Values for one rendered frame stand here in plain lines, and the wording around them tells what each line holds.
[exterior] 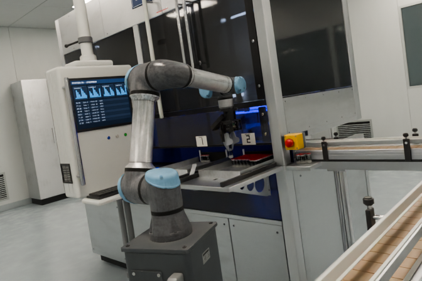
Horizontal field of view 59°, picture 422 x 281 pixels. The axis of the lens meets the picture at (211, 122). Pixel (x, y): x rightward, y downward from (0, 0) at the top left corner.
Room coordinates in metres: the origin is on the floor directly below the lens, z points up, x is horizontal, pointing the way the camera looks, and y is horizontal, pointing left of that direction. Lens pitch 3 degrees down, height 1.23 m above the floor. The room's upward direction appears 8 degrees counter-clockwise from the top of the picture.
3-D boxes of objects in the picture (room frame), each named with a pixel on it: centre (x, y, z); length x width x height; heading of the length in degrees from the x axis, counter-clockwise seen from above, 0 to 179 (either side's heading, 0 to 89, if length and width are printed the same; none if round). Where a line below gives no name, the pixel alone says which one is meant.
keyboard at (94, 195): (2.16, 0.55, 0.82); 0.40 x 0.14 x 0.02; 136
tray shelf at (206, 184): (1.91, 0.05, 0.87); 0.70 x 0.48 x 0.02; 47
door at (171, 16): (2.29, 0.20, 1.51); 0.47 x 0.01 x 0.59; 47
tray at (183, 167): (2.08, 0.13, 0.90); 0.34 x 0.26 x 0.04; 137
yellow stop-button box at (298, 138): (1.76, -0.38, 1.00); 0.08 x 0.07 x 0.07; 137
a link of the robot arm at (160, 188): (1.31, 0.20, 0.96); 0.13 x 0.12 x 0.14; 50
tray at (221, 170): (1.85, -0.12, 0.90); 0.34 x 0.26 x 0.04; 137
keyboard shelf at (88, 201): (2.18, 0.58, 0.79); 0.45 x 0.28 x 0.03; 136
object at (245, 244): (2.85, 0.09, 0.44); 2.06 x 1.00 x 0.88; 47
